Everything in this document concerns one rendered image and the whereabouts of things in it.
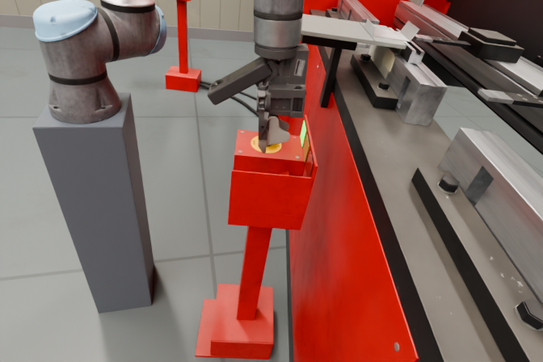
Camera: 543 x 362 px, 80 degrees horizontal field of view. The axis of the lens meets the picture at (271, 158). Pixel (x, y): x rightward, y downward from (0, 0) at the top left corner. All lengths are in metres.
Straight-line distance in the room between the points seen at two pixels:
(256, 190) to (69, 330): 0.95
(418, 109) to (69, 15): 0.73
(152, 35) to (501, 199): 0.76
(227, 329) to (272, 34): 0.94
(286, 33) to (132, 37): 0.43
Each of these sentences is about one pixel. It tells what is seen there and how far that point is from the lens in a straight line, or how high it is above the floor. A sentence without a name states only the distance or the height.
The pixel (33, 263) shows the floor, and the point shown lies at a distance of 1.62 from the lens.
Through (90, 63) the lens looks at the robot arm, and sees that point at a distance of 0.81.
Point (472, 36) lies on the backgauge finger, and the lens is 1.05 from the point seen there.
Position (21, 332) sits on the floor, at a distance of 1.47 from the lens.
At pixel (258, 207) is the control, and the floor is 0.72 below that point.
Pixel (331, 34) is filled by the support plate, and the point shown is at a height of 1.00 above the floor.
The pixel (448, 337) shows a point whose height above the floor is 0.87.
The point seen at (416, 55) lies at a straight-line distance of 0.86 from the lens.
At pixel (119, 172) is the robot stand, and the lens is 0.90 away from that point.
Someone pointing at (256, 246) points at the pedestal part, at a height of 0.51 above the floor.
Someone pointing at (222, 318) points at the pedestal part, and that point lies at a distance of 1.21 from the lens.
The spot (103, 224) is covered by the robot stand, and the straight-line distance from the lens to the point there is 1.03.
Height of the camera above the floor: 1.19
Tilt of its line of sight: 36 degrees down
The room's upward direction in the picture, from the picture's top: 9 degrees clockwise
